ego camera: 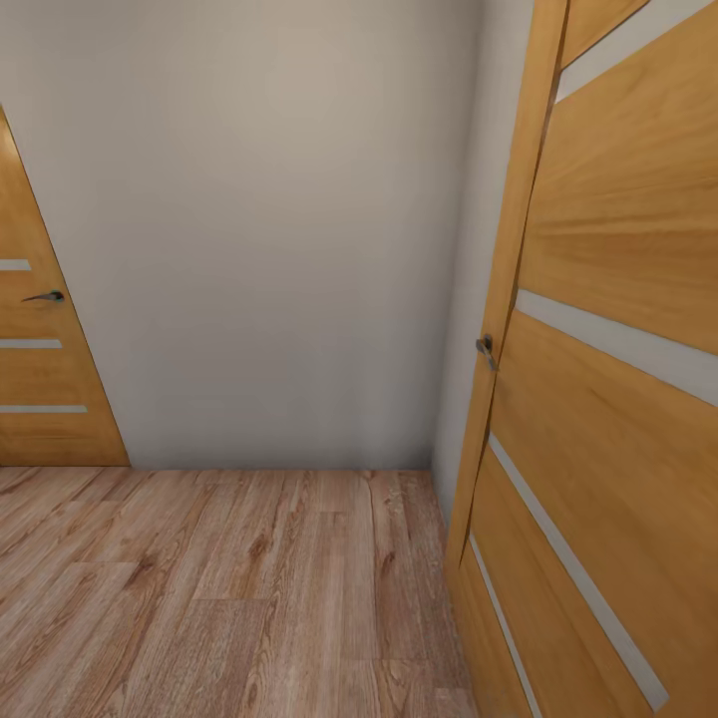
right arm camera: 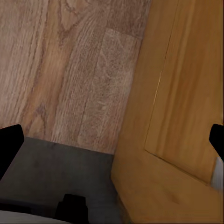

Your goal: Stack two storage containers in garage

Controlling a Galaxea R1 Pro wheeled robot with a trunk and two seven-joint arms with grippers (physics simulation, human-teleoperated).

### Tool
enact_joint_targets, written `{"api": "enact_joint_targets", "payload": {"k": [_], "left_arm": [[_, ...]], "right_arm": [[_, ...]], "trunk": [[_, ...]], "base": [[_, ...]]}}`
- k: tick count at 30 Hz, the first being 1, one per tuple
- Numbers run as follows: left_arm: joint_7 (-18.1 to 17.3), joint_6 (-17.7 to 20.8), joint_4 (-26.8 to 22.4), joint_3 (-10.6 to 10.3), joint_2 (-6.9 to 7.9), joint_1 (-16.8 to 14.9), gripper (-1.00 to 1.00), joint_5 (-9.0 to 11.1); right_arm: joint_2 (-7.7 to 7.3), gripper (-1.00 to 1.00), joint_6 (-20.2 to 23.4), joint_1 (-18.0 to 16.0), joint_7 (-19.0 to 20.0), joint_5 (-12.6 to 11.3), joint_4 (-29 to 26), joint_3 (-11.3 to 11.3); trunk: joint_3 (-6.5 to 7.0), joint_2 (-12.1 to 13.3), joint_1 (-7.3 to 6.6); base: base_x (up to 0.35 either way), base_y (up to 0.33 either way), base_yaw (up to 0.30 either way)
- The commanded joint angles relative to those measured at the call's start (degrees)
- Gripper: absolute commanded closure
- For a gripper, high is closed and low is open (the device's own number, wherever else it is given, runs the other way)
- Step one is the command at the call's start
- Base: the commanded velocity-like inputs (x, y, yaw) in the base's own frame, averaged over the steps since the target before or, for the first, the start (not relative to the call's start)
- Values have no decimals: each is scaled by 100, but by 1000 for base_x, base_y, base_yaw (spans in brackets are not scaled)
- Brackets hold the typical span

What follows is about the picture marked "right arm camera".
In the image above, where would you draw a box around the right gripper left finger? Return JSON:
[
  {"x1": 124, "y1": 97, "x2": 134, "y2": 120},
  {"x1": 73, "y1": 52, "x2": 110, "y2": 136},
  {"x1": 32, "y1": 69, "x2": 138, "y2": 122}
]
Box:
[{"x1": 0, "y1": 124, "x2": 25, "y2": 180}]

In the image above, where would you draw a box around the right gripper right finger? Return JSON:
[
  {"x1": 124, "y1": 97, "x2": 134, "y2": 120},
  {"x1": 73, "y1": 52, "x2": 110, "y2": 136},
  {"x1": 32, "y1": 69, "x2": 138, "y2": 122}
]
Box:
[{"x1": 209, "y1": 124, "x2": 224, "y2": 162}]

